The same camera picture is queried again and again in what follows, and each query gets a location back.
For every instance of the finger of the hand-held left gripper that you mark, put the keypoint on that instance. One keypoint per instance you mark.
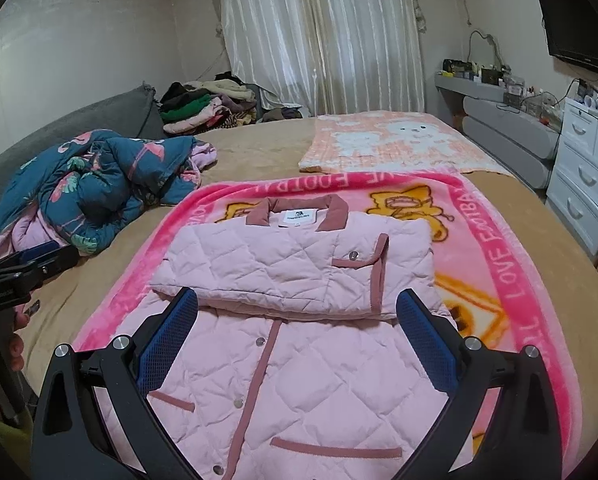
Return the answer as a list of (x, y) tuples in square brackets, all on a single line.
[(39, 251), (56, 265)]

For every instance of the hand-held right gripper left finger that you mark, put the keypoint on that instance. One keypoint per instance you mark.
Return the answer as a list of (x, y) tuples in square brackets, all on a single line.
[(171, 330)]

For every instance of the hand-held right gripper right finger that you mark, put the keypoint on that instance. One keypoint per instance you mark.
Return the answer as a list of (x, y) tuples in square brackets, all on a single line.
[(424, 330)]

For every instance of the pink quilted jacket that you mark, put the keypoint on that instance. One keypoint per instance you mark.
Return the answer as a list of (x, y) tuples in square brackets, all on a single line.
[(279, 260)]

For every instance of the pile of folded clothes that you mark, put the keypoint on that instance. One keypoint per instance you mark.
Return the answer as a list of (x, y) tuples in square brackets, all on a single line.
[(194, 107)]

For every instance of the person's left hand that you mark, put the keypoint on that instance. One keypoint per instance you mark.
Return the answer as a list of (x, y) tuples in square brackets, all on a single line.
[(17, 350)]

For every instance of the teal floral duvet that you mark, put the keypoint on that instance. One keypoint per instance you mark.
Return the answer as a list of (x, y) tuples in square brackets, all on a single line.
[(104, 175)]

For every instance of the pink cartoon printed blanket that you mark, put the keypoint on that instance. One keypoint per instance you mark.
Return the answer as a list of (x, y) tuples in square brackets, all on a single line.
[(504, 260)]

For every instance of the grey padded headboard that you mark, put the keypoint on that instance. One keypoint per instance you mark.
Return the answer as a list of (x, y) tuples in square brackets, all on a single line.
[(79, 115)]

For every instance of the peach bear print blanket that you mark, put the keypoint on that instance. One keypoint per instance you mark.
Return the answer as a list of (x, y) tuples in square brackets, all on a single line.
[(404, 145)]

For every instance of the bed with tan sheet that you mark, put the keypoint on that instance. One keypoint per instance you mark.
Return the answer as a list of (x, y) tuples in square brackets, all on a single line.
[(259, 150)]

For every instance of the white drawer chest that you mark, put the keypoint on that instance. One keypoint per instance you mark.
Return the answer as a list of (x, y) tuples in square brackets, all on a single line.
[(584, 180)]

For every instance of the assorted small bottles and boxes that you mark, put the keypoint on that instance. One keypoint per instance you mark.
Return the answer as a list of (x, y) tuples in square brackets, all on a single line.
[(479, 72)]

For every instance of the pile of dark small devices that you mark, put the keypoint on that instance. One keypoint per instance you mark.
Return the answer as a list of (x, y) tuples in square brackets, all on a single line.
[(596, 97)]

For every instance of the white curtain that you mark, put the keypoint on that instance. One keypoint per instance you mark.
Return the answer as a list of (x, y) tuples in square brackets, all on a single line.
[(319, 35)]

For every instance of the black television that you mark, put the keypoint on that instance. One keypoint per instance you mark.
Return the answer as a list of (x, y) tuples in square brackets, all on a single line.
[(579, 30)]

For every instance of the grey padded bed rail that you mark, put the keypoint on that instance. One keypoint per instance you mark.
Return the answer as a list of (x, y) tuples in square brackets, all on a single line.
[(514, 140)]

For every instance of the grey wall shelf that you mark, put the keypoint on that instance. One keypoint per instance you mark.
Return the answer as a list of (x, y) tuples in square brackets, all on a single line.
[(459, 85)]

